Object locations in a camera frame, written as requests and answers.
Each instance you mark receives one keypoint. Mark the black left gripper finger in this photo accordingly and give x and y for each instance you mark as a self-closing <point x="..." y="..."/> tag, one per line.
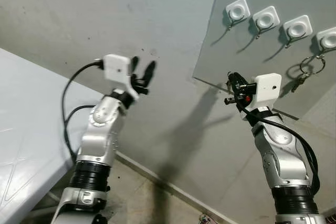
<point x="135" y="65"/>
<point x="149" y="72"/>

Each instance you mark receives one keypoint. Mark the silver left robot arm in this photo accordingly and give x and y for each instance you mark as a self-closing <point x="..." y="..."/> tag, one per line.
<point x="100" y="129"/>

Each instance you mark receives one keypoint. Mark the grey wall board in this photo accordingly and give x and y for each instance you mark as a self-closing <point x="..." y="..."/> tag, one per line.
<point x="252" y="61"/>

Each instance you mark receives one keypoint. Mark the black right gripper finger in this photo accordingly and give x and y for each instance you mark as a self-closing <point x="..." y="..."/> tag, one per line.
<point x="233" y="100"/>
<point x="235" y="80"/>

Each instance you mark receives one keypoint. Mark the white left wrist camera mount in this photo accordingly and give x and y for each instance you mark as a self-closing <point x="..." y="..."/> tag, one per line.
<point x="115" y="66"/>

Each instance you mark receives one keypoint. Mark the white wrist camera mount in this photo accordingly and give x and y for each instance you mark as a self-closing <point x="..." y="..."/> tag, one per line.
<point x="115" y="66"/>
<point x="268" y="90"/>

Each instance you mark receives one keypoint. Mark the white plastic table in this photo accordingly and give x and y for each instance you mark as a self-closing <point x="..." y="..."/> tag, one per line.
<point x="31" y="129"/>

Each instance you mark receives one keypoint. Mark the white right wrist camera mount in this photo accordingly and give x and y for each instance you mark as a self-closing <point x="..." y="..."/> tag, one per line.
<point x="268" y="90"/>

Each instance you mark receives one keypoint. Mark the white wall hook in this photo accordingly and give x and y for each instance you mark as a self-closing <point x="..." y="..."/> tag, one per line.
<point x="238" y="10"/>
<point x="328" y="39"/>
<point x="266" y="18"/>
<point x="297" y="27"/>

